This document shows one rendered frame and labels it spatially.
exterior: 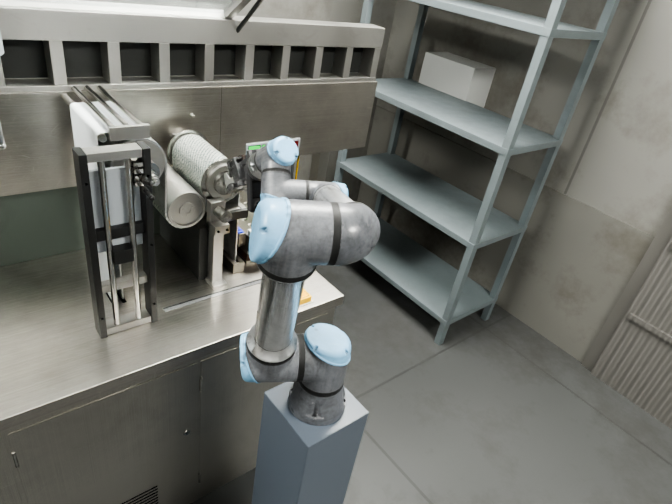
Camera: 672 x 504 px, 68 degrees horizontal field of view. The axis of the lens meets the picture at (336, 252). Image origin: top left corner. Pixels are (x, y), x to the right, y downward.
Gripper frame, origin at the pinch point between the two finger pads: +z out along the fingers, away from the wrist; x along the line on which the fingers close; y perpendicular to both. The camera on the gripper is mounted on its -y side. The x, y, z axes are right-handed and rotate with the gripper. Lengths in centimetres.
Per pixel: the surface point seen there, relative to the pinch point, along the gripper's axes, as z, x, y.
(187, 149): 11.6, 5.0, 18.1
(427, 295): 81, -149, -69
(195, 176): 6.9, 7.0, 8.1
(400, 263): 107, -159, -47
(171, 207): 5.2, 17.6, -0.3
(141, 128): -13.0, 25.9, 17.6
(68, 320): 23, 49, -24
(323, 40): 5, -57, 52
